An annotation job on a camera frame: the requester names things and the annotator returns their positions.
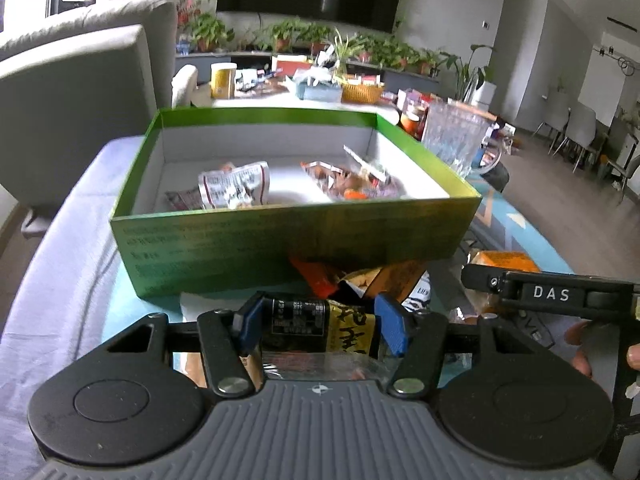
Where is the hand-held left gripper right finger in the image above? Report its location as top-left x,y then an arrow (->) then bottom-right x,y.
374,292 -> 556,401

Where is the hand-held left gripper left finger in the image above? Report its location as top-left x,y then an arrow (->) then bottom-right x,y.
90,292 -> 264,398

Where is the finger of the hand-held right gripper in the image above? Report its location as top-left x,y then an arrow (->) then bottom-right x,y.
460,261 -> 506,306

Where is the brown yellow snack packet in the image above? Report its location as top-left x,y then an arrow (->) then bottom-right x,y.
337,265 -> 431,311

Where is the black yellow snack packet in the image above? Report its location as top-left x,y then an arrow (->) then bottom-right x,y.
257,297 -> 396,386

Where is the green cardboard box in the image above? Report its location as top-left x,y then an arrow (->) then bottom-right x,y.
109,107 -> 483,301

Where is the orange red snack packet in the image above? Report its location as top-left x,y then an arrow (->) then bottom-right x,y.
289,255 -> 341,298

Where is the clear red printed snack packet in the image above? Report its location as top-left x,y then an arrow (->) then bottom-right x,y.
197,160 -> 271,209

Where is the clear packet of brown snacks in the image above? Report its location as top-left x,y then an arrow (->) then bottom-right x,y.
299,160 -> 408,202

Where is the long white snack packet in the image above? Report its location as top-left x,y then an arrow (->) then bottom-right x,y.
343,144 -> 392,183

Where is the person's right hand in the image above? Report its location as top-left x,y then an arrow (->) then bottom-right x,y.
564,318 -> 640,380

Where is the clear glass mug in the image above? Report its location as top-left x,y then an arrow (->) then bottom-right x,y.
421,102 -> 506,181

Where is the dark dining chair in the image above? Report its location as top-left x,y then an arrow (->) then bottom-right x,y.
602,135 -> 640,203

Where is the white dining chair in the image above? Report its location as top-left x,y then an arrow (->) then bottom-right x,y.
547,102 -> 601,173

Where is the orange jar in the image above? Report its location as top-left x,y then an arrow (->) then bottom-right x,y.
400,105 -> 426,136

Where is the tall leafy plant white pot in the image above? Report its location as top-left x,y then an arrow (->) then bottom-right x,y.
440,42 -> 498,108

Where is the pink cardboard box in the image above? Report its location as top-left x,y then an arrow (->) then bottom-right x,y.
397,89 -> 431,108

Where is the yellow woven basket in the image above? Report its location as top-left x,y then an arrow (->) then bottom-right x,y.
341,79 -> 386,105

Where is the green potted plant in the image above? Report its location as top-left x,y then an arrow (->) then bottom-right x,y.
367,35 -> 441,76
252,17 -> 333,53
190,10 -> 236,53

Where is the grey blue storage tray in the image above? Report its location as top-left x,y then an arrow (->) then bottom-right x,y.
294,71 -> 346,102

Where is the yellow can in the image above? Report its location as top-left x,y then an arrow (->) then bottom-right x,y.
210,62 -> 238,100

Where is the cream plush cushion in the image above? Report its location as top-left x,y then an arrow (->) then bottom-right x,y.
171,64 -> 200,108

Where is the orange box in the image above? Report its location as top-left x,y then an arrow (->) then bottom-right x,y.
272,57 -> 313,78

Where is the spider plant in vase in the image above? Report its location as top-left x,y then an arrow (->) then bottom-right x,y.
327,30 -> 371,81

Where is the grey armchair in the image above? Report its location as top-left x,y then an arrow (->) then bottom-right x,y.
0,0 -> 178,226

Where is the red flower arrangement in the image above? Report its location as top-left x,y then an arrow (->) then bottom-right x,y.
175,0 -> 202,28

